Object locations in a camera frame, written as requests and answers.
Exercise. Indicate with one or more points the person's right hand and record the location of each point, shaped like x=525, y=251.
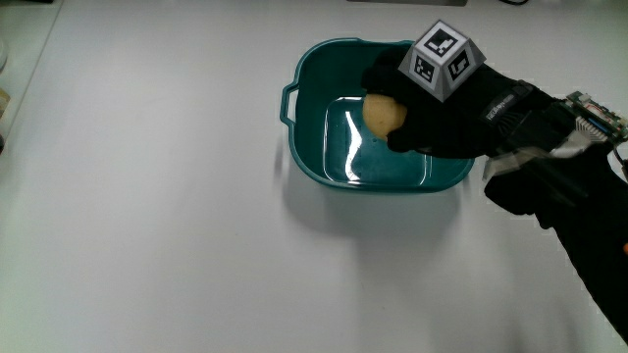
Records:
x=456, y=117

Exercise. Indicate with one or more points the yellow potato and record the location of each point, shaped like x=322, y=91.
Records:
x=382, y=116

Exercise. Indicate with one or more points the teal plastic basin plate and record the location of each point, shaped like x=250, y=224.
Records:
x=338, y=147

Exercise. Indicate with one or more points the beige object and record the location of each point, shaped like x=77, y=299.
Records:
x=3, y=103

